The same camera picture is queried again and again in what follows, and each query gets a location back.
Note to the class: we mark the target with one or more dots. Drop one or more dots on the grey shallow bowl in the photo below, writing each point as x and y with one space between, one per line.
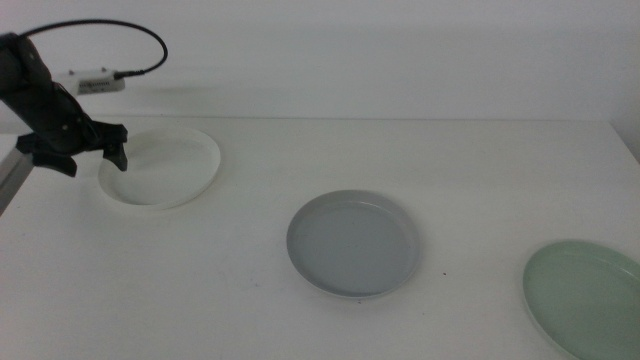
352 245

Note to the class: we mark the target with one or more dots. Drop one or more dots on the white shallow bowl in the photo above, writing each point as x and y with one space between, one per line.
165 170

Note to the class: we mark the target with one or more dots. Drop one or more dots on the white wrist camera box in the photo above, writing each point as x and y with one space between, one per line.
95 82

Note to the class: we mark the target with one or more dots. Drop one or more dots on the pale green shallow bowl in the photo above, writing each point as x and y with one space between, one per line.
585 300

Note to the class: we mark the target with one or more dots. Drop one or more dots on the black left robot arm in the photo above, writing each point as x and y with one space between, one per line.
17 60

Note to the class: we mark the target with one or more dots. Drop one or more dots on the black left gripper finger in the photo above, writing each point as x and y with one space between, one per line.
57 164
117 156

